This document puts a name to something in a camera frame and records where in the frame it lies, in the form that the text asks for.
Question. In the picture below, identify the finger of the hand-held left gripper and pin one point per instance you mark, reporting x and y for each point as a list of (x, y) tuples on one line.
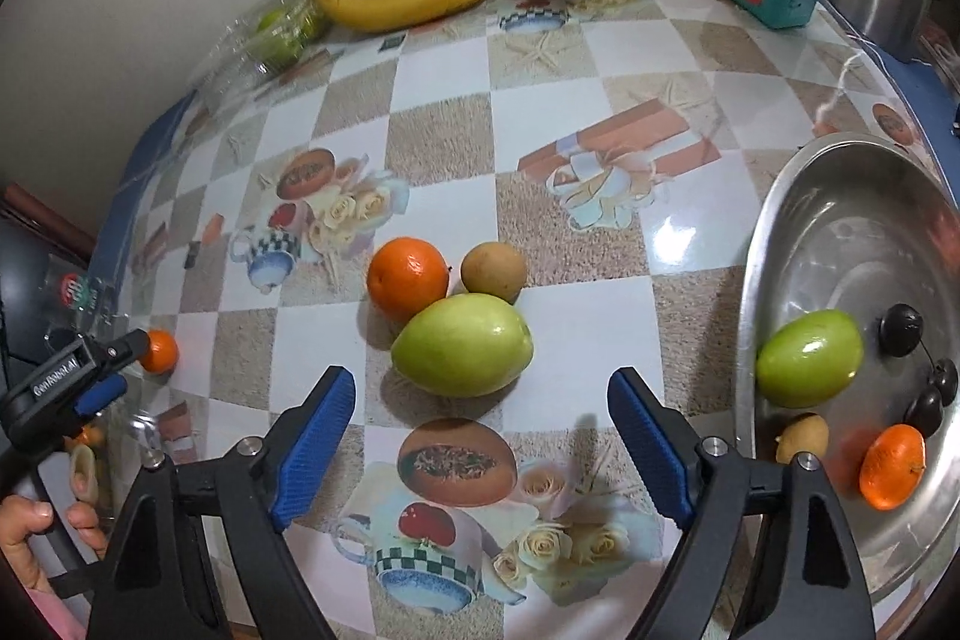
[(101, 394), (124, 347)]

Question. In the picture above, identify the stainless steel bowl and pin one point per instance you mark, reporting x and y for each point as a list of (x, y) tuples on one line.
[(847, 235)]

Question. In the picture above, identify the brown sapodilla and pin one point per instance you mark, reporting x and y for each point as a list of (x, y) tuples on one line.
[(493, 271)]

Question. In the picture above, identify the green lime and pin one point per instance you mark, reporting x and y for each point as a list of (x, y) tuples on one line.
[(289, 49), (274, 21)]

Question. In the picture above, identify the large orange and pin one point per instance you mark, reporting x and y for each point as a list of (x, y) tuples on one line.
[(409, 276)]

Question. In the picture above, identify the checkered printed tablecloth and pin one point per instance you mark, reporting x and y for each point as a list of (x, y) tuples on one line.
[(600, 347)]

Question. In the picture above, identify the small orange tangerine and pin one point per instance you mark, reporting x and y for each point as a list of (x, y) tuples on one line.
[(163, 353)]

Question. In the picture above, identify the person's left hand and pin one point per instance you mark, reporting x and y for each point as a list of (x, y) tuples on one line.
[(22, 550)]

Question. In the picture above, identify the plastic bag of green fruit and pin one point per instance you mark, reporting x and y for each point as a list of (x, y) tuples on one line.
[(240, 55)]

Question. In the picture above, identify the clear plastic fruit box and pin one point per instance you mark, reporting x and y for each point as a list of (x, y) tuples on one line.
[(135, 437)]

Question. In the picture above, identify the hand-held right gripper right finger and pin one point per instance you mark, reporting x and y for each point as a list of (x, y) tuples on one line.
[(649, 445)]

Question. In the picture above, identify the small yellow longan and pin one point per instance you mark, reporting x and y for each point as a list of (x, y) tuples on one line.
[(802, 437)]

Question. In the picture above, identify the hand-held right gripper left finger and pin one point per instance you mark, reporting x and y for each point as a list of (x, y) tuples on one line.
[(315, 445)]

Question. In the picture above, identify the person's left forearm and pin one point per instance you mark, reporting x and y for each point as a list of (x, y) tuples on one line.
[(56, 614)]

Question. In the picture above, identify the large green mango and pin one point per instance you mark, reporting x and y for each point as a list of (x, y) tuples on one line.
[(461, 344)]

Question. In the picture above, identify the dark plum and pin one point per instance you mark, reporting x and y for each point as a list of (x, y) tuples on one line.
[(922, 413), (943, 380), (900, 329)]

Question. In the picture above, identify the small green mango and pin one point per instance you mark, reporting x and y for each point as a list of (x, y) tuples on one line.
[(808, 359)]

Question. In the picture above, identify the small orange kumquat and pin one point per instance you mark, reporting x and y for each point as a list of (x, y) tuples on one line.
[(91, 436)]

